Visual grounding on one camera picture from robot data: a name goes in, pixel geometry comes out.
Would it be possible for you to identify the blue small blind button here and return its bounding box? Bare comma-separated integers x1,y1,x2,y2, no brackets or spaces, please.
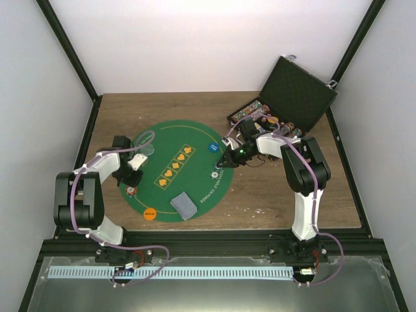
209,142,220,153

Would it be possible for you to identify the brown red chip stack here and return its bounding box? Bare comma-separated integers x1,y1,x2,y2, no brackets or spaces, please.
125,186,138,197

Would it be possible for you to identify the clear acrylic dealer button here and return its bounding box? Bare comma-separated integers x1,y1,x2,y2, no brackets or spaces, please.
142,144,155,156

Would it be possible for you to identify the orange big blind button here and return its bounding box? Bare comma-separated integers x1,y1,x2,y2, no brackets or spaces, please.
267,117,278,124
143,207,157,221

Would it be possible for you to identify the grey card deck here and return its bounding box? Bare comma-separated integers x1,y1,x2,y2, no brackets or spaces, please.
170,192,198,221

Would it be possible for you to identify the black poker chip case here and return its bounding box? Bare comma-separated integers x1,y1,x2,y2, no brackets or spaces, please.
227,56,337,137

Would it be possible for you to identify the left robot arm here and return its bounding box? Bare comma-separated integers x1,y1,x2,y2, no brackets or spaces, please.
53,136,148,263

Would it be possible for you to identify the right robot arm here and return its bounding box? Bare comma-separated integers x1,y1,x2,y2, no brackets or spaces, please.
216,115,331,262

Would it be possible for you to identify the round green poker mat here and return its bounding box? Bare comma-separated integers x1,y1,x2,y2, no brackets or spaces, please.
119,120,234,223

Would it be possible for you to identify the light blue slotted strip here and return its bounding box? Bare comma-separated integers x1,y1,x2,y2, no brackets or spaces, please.
47,266,294,280

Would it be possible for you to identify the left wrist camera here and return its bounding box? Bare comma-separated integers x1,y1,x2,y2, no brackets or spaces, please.
127,153,148,171

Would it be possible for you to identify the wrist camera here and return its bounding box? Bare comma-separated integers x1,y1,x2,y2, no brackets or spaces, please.
222,136,240,150
127,153,148,171

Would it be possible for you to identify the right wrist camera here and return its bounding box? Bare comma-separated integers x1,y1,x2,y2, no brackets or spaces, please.
222,136,240,150

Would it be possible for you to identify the black aluminium frame rail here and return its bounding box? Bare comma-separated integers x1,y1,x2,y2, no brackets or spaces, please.
42,229,386,261

